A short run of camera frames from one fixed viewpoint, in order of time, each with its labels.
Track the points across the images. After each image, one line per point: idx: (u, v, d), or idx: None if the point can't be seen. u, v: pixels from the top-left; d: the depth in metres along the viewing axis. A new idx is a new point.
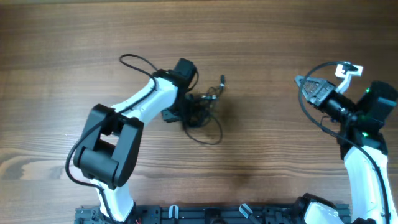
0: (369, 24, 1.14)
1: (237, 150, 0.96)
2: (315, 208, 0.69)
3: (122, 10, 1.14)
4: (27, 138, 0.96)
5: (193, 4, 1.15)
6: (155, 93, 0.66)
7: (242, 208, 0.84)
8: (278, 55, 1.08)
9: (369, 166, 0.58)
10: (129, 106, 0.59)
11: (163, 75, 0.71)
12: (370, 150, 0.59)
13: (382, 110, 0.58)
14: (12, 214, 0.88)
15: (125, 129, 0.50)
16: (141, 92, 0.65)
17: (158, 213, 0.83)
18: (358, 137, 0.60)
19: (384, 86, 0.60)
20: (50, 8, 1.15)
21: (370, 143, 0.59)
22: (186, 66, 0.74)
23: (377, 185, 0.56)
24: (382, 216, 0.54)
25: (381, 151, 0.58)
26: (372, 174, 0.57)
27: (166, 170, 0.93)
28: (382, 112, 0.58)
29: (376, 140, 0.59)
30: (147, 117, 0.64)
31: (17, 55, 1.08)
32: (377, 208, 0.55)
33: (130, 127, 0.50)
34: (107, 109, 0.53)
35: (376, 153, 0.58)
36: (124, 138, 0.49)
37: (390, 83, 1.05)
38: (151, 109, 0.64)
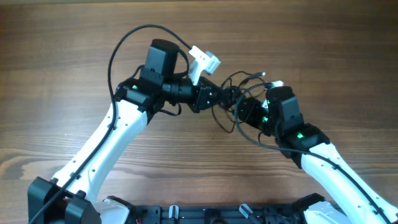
0: (370, 24, 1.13)
1: (237, 150, 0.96)
2: (312, 214, 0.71)
3: (122, 10, 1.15)
4: (27, 138, 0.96)
5: (193, 5, 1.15)
6: (113, 134, 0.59)
7: (242, 208, 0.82)
8: (278, 55, 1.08)
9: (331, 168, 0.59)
10: (75, 173, 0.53)
11: (127, 95, 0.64)
12: (317, 147, 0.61)
13: (292, 109, 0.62)
14: (12, 214, 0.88)
15: (67, 211, 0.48)
16: (95, 138, 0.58)
17: (158, 214, 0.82)
18: (297, 144, 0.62)
19: (277, 90, 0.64)
20: (51, 8, 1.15)
21: (311, 141, 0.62)
22: (158, 59, 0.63)
23: (349, 186, 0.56)
24: (377, 214, 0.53)
25: (324, 142, 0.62)
26: (337, 176, 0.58)
27: (166, 170, 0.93)
28: (293, 110, 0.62)
29: (313, 136, 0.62)
30: (106, 167, 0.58)
31: (18, 55, 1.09)
32: (366, 211, 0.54)
33: (73, 206, 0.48)
34: (48, 185, 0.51)
35: (323, 147, 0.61)
36: (69, 217, 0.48)
37: (392, 83, 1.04)
38: (112, 155, 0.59)
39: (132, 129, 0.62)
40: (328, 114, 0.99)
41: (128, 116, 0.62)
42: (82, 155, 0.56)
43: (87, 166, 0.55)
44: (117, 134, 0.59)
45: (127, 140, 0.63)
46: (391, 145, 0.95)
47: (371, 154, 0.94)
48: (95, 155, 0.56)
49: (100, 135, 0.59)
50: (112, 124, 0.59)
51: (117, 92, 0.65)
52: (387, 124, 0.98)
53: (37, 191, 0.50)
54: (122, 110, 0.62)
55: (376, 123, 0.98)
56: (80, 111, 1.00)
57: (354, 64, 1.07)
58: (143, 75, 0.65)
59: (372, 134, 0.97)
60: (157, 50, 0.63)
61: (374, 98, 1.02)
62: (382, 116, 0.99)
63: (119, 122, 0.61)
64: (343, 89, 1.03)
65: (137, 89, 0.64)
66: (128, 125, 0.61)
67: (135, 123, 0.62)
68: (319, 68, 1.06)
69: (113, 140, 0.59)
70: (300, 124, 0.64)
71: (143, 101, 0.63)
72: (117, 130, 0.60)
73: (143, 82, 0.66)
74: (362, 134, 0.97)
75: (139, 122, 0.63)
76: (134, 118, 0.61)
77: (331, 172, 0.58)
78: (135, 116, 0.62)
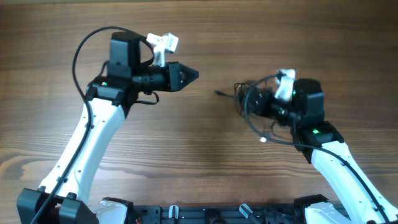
0: (370, 24, 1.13)
1: (237, 150, 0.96)
2: (312, 212, 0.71)
3: (122, 10, 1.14)
4: (27, 138, 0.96)
5: (193, 4, 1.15)
6: (91, 134, 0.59)
7: (242, 208, 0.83)
8: (278, 55, 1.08)
9: (339, 164, 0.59)
10: (61, 178, 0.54)
11: (99, 91, 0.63)
12: (329, 144, 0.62)
13: (316, 105, 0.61)
14: (12, 214, 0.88)
15: (60, 214, 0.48)
16: (74, 141, 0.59)
17: (158, 214, 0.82)
18: (312, 137, 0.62)
19: (306, 83, 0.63)
20: (51, 8, 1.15)
21: (324, 138, 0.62)
22: (120, 51, 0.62)
23: (352, 182, 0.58)
24: (376, 211, 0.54)
25: (337, 140, 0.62)
26: (344, 170, 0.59)
27: (166, 170, 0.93)
28: (317, 106, 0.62)
29: (328, 134, 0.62)
30: (91, 165, 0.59)
31: (18, 55, 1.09)
32: (366, 206, 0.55)
33: (65, 210, 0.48)
34: (36, 195, 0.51)
35: (336, 144, 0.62)
36: (64, 220, 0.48)
37: (391, 83, 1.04)
38: (94, 154, 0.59)
39: (110, 124, 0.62)
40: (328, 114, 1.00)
41: (104, 112, 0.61)
42: (64, 159, 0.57)
43: (72, 168, 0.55)
44: (96, 132, 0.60)
45: (107, 136, 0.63)
46: (392, 145, 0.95)
47: (372, 154, 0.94)
48: (78, 158, 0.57)
49: (79, 137, 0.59)
50: (89, 124, 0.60)
51: (87, 92, 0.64)
52: (387, 124, 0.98)
53: (27, 202, 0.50)
54: (97, 107, 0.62)
55: (376, 123, 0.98)
56: (80, 111, 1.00)
57: (354, 64, 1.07)
58: (110, 71, 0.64)
59: (372, 134, 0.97)
60: (117, 43, 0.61)
61: (374, 98, 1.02)
62: (382, 116, 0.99)
63: (95, 121, 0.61)
64: (344, 89, 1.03)
65: (107, 85, 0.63)
66: (106, 121, 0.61)
67: (114, 118, 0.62)
68: (319, 68, 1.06)
69: (93, 138, 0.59)
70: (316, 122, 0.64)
71: (115, 94, 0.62)
72: (96, 129, 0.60)
73: (112, 77, 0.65)
74: (362, 134, 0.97)
75: (118, 117, 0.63)
76: (111, 114, 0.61)
77: (338, 167, 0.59)
78: (110, 111, 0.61)
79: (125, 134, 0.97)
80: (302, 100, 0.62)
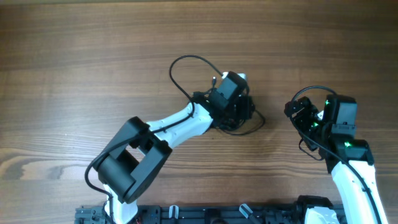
0: (370, 24, 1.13)
1: (237, 150, 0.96)
2: (313, 214, 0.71)
3: (122, 10, 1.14)
4: (27, 138, 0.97)
5: (193, 4, 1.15)
6: (190, 119, 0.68)
7: (242, 208, 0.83)
8: (278, 55, 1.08)
9: (359, 188, 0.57)
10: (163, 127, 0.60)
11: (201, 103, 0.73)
12: (357, 163, 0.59)
13: (347, 114, 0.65)
14: (12, 214, 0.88)
15: (152, 150, 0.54)
16: (177, 116, 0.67)
17: (158, 213, 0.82)
18: (341, 150, 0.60)
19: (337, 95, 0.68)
20: (51, 8, 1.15)
21: (355, 153, 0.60)
22: (231, 87, 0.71)
23: (369, 211, 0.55)
24: None
25: (367, 162, 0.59)
26: (362, 196, 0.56)
27: (166, 170, 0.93)
28: (348, 117, 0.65)
29: (361, 149, 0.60)
30: (178, 140, 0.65)
31: (17, 55, 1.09)
32: None
33: (158, 152, 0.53)
34: (142, 124, 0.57)
35: (364, 165, 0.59)
36: (151, 157, 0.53)
37: (391, 83, 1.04)
38: (184, 134, 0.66)
39: (200, 126, 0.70)
40: None
41: (203, 112, 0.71)
42: (166, 120, 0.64)
43: (171, 129, 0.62)
44: (193, 121, 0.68)
45: (193, 132, 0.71)
46: (391, 145, 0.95)
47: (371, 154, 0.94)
48: (176, 127, 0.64)
49: (180, 117, 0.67)
50: (191, 113, 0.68)
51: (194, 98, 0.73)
52: (387, 124, 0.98)
53: (130, 128, 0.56)
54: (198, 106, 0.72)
55: (376, 124, 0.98)
56: (81, 111, 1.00)
57: (354, 64, 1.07)
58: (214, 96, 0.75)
59: (372, 134, 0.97)
60: (230, 80, 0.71)
61: (374, 98, 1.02)
62: (382, 116, 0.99)
63: (194, 114, 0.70)
64: (344, 88, 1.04)
65: (209, 103, 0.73)
66: (201, 120, 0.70)
67: (205, 124, 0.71)
68: (319, 68, 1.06)
69: (190, 124, 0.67)
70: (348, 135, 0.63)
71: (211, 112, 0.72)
72: (193, 119, 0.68)
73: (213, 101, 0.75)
74: (362, 134, 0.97)
75: (205, 126, 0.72)
76: (207, 116, 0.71)
77: (357, 191, 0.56)
78: (206, 116, 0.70)
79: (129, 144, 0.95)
80: (333, 106, 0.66)
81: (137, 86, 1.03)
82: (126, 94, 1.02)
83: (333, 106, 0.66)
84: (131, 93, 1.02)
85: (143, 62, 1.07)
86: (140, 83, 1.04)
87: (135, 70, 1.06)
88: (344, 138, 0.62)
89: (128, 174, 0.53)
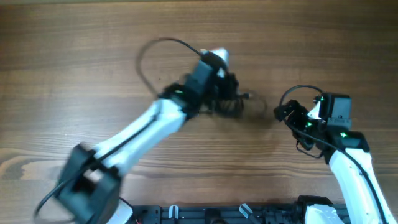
0: (370, 24, 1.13)
1: (237, 150, 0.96)
2: (313, 212, 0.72)
3: (122, 10, 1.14)
4: (27, 138, 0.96)
5: (193, 4, 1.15)
6: (154, 125, 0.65)
7: (242, 208, 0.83)
8: (278, 55, 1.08)
9: (357, 173, 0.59)
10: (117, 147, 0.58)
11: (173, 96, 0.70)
12: (354, 151, 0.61)
13: (342, 107, 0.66)
14: (12, 214, 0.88)
15: (100, 182, 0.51)
16: (140, 124, 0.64)
17: (158, 214, 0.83)
18: (338, 140, 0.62)
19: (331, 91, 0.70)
20: (50, 8, 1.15)
21: (351, 142, 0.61)
22: (203, 71, 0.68)
23: (367, 193, 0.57)
24: None
25: (363, 149, 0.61)
26: (360, 180, 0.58)
27: (166, 170, 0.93)
28: (342, 111, 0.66)
29: (357, 139, 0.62)
30: (140, 152, 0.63)
31: (17, 55, 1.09)
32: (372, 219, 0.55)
33: (107, 182, 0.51)
34: (84, 155, 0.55)
35: (361, 153, 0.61)
36: (100, 189, 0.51)
37: (391, 84, 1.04)
38: (148, 143, 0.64)
39: (169, 126, 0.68)
40: None
41: (168, 114, 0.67)
42: (124, 137, 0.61)
43: (127, 147, 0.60)
44: (158, 123, 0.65)
45: (165, 133, 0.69)
46: (390, 145, 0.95)
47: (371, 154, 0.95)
48: (134, 141, 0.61)
49: (143, 124, 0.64)
50: (155, 116, 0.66)
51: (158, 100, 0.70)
52: (387, 124, 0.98)
53: (77, 156, 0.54)
54: (162, 106, 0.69)
55: (376, 124, 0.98)
56: (81, 111, 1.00)
57: (354, 64, 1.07)
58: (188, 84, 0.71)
59: (372, 134, 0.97)
60: (204, 63, 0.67)
61: (374, 98, 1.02)
62: (382, 116, 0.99)
63: (161, 114, 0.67)
64: (343, 89, 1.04)
65: (181, 94, 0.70)
66: (170, 119, 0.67)
67: (176, 121, 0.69)
68: (319, 68, 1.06)
69: (156, 127, 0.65)
70: (344, 128, 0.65)
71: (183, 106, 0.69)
72: (157, 124, 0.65)
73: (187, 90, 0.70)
74: (362, 134, 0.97)
75: (178, 123, 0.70)
76: (175, 115, 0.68)
77: (355, 176, 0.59)
78: (175, 116, 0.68)
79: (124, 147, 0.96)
80: (328, 101, 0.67)
81: (137, 87, 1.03)
82: (126, 94, 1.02)
83: (328, 101, 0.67)
84: (131, 94, 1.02)
85: (143, 62, 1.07)
86: (140, 83, 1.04)
87: (135, 70, 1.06)
88: (339, 130, 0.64)
89: (85, 207, 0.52)
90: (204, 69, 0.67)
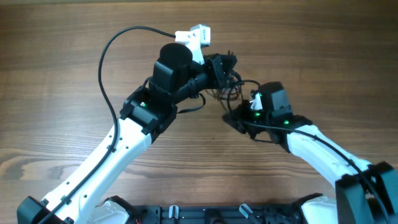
0: (370, 24, 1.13)
1: (237, 150, 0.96)
2: (308, 206, 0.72)
3: (122, 10, 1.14)
4: (27, 138, 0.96)
5: (193, 5, 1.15)
6: (111, 156, 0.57)
7: (242, 208, 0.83)
8: (278, 55, 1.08)
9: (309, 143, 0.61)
10: (65, 198, 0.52)
11: (135, 108, 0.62)
12: (300, 129, 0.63)
13: (280, 98, 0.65)
14: (12, 214, 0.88)
15: None
16: (96, 156, 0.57)
17: (158, 213, 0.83)
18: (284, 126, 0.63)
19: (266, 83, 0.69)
20: (51, 8, 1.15)
21: (294, 126, 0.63)
22: (165, 76, 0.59)
23: (325, 152, 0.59)
24: (349, 166, 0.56)
25: (306, 124, 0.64)
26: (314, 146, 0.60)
27: (166, 170, 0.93)
28: (281, 101, 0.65)
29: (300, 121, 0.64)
30: (102, 189, 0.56)
31: (17, 55, 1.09)
32: (339, 167, 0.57)
33: None
34: (35, 208, 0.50)
35: (307, 129, 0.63)
36: None
37: (390, 84, 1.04)
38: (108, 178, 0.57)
39: (133, 151, 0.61)
40: (328, 114, 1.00)
41: (130, 138, 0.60)
42: (76, 177, 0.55)
43: (79, 191, 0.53)
44: (117, 157, 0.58)
45: (130, 159, 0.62)
46: (390, 145, 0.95)
47: (370, 154, 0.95)
48: (88, 181, 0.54)
49: (99, 155, 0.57)
50: (112, 147, 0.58)
51: (125, 106, 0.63)
52: (387, 124, 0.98)
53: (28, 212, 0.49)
54: (125, 129, 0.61)
55: (375, 123, 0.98)
56: (81, 111, 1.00)
57: (353, 65, 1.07)
58: (154, 91, 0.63)
59: (371, 134, 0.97)
60: (163, 66, 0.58)
61: (374, 99, 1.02)
62: (382, 116, 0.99)
63: (119, 144, 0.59)
64: (344, 89, 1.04)
65: (145, 107, 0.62)
66: (129, 147, 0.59)
67: (139, 145, 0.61)
68: (319, 68, 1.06)
69: (114, 162, 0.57)
70: (288, 114, 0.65)
71: (149, 121, 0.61)
72: (117, 153, 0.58)
73: (154, 97, 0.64)
74: (362, 134, 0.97)
75: (143, 144, 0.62)
76: (137, 141, 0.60)
77: (310, 145, 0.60)
78: (137, 138, 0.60)
79: None
80: (265, 96, 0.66)
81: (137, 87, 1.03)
82: (126, 94, 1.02)
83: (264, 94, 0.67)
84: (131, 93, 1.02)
85: (143, 62, 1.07)
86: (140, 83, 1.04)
87: (135, 70, 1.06)
88: (283, 119, 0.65)
89: None
90: (166, 74, 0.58)
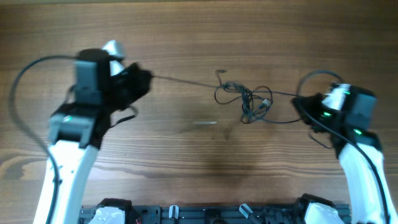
0: (370, 24, 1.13)
1: (237, 150, 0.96)
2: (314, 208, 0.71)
3: (122, 10, 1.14)
4: (27, 138, 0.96)
5: (193, 4, 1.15)
6: (61, 188, 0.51)
7: (242, 208, 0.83)
8: (278, 55, 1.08)
9: (365, 167, 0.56)
10: None
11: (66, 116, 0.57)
12: (366, 148, 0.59)
13: (365, 106, 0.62)
14: (12, 214, 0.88)
15: None
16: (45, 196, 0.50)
17: (158, 214, 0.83)
18: (351, 134, 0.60)
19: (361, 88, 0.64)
20: (51, 9, 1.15)
21: (364, 140, 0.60)
22: (87, 74, 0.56)
23: (372, 187, 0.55)
24: (382, 218, 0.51)
25: (374, 147, 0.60)
26: (368, 173, 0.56)
27: (166, 170, 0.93)
28: (364, 109, 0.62)
29: (369, 137, 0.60)
30: None
31: (17, 55, 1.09)
32: (375, 210, 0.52)
33: None
34: None
35: (372, 150, 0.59)
36: None
37: (390, 84, 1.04)
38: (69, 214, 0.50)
39: (81, 171, 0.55)
40: None
41: (71, 161, 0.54)
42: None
43: None
44: (67, 187, 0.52)
45: (83, 180, 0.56)
46: (390, 145, 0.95)
47: None
48: None
49: (46, 195, 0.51)
50: (56, 179, 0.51)
51: (50, 129, 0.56)
52: (387, 124, 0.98)
53: None
54: (59, 156, 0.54)
55: (375, 123, 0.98)
56: None
57: (353, 64, 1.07)
58: (79, 99, 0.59)
59: None
60: (82, 64, 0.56)
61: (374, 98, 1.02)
62: (382, 116, 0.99)
63: (61, 173, 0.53)
64: None
65: (71, 118, 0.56)
66: (75, 171, 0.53)
67: (86, 160, 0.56)
68: (319, 68, 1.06)
69: (67, 193, 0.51)
70: (362, 126, 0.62)
71: (84, 124, 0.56)
72: (64, 182, 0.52)
73: (82, 105, 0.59)
74: None
75: (89, 157, 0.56)
76: (79, 161, 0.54)
77: (364, 170, 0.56)
78: (79, 156, 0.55)
79: (115, 149, 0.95)
80: (352, 99, 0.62)
81: None
82: None
83: (352, 98, 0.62)
84: None
85: (143, 62, 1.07)
86: None
87: None
88: (354, 127, 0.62)
89: None
90: (87, 69, 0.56)
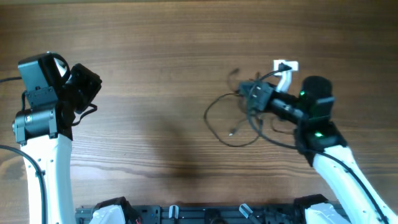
0: (370, 23, 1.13)
1: (237, 150, 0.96)
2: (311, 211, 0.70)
3: (122, 10, 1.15)
4: None
5: (193, 5, 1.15)
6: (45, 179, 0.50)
7: (242, 208, 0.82)
8: (278, 55, 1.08)
9: (341, 170, 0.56)
10: None
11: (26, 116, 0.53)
12: (332, 149, 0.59)
13: (325, 107, 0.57)
14: (11, 214, 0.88)
15: None
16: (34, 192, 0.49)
17: (158, 213, 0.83)
18: (314, 142, 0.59)
19: (316, 82, 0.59)
20: (51, 8, 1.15)
21: (328, 142, 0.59)
22: (32, 73, 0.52)
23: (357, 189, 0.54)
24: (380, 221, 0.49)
25: (341, 145, 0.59)
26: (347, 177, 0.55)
27: (166, 170, 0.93)
28: (324, 110, 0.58)
29: (331, 137, 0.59)
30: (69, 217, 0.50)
31: (17, 55, 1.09)
32: (370, 216, 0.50)
33: None
34: None
35: (339, 148, 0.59)
36: None
37: (390, 84, 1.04)
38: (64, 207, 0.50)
39: (61, 160, 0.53)
40: None
41: (48, 151, 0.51)
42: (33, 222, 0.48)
43: None
44: (51, 176, 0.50)
45: (67, 167, 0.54)
46: (391, 145, 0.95)
47: (370, 154, 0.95)
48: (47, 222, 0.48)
49: (35, 190, 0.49)
50: (38, 172, 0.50)
51: (15, 133, 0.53)
52: (387, 124, 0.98)
53: None
54: (32, 152, 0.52)
55: (375, 123, 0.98)
56: None
57: (353, 65, 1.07)
58: (33, 101, 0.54)
59: (372, 134, 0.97)
60: (24, 65, 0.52)
61: (375, 98, 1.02)
62: (383, 116, 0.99)
63: (42, 165, 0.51)
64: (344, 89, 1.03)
65: (32, 116, 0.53)
66: (55, 160, 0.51)
67: (61, 150, 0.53)
68: (319, 68, 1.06)
69: (53, 182, 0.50)
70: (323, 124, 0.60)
71: (45, 117, 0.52)
72: (49, 173, 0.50)
73: (38, 104, 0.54)
74: (362, 134, 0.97)
75: (64, 147, 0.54)
76: (55, 150, 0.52)
77: (340, 173, 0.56)
78: (51, 145, 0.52)
79: (115, 149, 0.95)
80: (311, 102, 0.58)
81: (138, 87, 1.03)
82: (127, 94, 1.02)
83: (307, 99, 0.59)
84: (132, 93, 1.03)
85: (143, 62, 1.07)
86: (140, 83, 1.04)
87: (135, 70, 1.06)
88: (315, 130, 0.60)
89: None
90: (32, 69, 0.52)
